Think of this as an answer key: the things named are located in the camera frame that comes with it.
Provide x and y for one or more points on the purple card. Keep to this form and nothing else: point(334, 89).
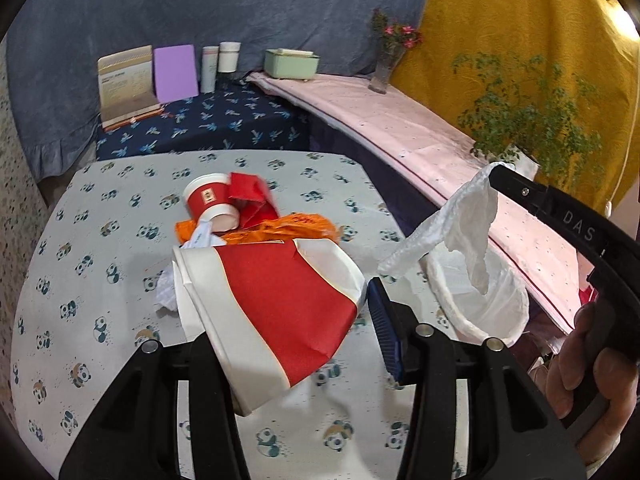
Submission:
point(175, 72)

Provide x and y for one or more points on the blue backdrop cloth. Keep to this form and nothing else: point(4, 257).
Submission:
point(150, 5)

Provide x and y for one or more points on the gold white desk calendar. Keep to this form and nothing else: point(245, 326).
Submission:
point(125, 85)

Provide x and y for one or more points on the person's right hand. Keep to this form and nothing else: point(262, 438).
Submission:
point(620, 400)

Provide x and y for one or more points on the navy printed cloth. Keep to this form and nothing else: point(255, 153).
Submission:
point(215, 120)

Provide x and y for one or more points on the glass vase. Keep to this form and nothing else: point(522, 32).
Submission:
point(385, 72)

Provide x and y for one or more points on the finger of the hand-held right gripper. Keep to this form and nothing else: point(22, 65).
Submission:
point(517, 187)

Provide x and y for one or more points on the labelled red white paper cup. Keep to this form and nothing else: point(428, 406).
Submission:
point(207, 197)

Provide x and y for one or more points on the pink flower bunch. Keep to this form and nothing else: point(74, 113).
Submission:
point(400, 32)

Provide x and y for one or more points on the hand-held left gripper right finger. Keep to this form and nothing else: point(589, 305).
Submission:
point(385, 330)

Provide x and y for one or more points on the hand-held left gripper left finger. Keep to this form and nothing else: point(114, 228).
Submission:
point(210, 375)

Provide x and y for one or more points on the green potted plant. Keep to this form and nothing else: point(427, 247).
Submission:
point(530, 110)

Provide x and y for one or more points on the white tissue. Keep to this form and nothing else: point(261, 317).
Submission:
point(460, 225)

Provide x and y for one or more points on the panda printed tablecloth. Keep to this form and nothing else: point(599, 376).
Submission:
point(100, 240)

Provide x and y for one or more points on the printed white paper scrap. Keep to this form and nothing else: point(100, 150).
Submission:
point(200, 237)

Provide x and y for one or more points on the dark purple cloth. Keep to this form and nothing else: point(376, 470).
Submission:
point(360, 155)

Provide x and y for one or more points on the crumpled white paper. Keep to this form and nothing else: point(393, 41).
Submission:
point(166, 290)

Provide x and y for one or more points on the pink cloth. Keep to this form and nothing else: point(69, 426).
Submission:
point(400, 130)

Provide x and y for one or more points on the white jar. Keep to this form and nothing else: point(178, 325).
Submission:
point(229, 57)

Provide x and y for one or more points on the pale green box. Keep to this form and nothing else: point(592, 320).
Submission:
point(290, 64)

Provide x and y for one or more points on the crushed red white paper cup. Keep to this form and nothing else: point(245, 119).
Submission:
point(280, 305)

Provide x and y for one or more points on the white trash bin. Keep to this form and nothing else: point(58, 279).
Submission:
point(500, 305)

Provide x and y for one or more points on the yellow backdrop cloth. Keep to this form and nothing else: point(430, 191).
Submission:
point(525, 10)

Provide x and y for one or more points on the orange plastic wrapper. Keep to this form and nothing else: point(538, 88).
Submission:
point(295, 225)

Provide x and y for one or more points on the red cardboard box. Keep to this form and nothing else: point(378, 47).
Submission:
point(247, 187)

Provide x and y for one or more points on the white tube bottle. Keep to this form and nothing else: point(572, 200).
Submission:
point(209, 70)

